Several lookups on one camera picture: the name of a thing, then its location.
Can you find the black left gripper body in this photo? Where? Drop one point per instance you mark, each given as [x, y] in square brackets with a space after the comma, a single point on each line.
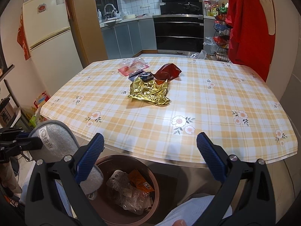
[14, 141]

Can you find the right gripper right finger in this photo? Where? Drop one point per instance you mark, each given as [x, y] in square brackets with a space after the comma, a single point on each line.
[209, 152]

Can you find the chrome kitchen faucet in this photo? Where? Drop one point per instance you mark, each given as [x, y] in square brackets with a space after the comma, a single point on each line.
[110, 11]

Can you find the colourful clutter on floor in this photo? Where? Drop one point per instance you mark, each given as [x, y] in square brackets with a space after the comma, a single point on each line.
[33, 114]

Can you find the clear plastic trash in bin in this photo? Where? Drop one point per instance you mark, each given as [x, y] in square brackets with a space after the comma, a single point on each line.
[126, 195]

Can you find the dark red wrapper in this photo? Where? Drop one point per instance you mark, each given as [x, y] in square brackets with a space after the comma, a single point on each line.
[167, 72]

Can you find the wooden door frame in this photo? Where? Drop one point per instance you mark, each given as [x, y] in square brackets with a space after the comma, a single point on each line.
[86, 31]

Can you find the cream refrigerator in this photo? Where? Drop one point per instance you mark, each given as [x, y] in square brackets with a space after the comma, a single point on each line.
[50, 42]

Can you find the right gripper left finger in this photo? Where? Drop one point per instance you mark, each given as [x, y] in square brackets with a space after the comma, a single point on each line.
[86, 156]

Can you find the crushed blue can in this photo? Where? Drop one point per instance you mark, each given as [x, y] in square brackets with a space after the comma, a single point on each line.
[145, 76]

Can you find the grey lower kitchen cabinets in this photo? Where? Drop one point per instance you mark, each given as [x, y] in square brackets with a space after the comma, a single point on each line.
[127, 39]

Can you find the black oven stove unit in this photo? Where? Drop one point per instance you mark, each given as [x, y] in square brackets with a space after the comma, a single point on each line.
[179, 28]

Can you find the wire storage rack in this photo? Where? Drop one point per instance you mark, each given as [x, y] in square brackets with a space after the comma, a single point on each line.
[216, 30]

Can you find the orange snack packet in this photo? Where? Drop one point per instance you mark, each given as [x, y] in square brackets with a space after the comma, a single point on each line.
[139, 181]

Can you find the red hanging apron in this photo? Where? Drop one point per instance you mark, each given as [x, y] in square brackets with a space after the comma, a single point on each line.
[252, 37]

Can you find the pink clear plastic package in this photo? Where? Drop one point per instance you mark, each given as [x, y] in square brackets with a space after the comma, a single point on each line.
[129, 66]

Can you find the red wall hanging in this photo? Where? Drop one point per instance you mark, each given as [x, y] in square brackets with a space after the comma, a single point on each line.
[21, 39]

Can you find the brown trash bin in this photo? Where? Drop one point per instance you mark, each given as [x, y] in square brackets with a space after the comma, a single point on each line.
[111, 213]

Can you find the red fridge magnet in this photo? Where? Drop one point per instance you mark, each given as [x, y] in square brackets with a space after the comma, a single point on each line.
[41, 8]

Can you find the gold foil wrapper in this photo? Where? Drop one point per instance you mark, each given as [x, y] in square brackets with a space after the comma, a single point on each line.
[150, 92]

